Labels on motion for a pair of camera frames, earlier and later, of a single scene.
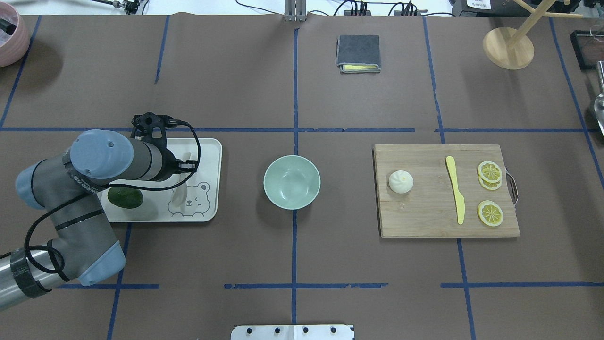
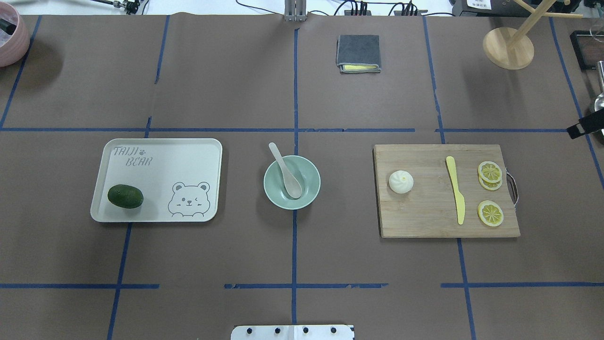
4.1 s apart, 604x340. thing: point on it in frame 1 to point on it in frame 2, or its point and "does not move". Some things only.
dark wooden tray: [588, 46] does not move
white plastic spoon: [180, 194] to [292, 187]
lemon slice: [490, 172] does not move
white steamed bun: [401, 182] does not move
